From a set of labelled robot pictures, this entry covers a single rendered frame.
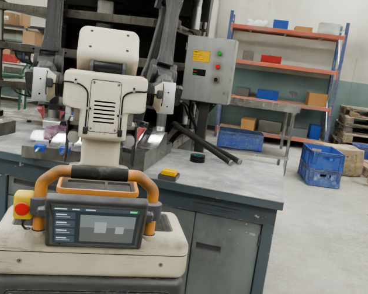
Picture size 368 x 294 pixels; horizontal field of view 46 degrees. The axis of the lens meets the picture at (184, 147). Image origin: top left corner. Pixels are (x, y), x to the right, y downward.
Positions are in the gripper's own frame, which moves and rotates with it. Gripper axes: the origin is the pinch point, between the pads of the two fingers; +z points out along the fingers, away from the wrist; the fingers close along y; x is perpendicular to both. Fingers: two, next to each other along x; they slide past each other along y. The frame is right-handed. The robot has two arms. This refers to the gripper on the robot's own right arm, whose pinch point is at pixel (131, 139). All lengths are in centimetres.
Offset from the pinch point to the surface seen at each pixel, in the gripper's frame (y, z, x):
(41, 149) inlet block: 34.5, 15.1, 12.2
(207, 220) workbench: -43.3, 24.5, -1.3
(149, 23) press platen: 32, -64, -74
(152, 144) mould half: -5.1, 1.9, -19.5
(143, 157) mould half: -8.4, 6.0, 1.0
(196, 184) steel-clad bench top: -34.7, 9.6, 3.5
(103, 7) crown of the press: 75, -70, -95
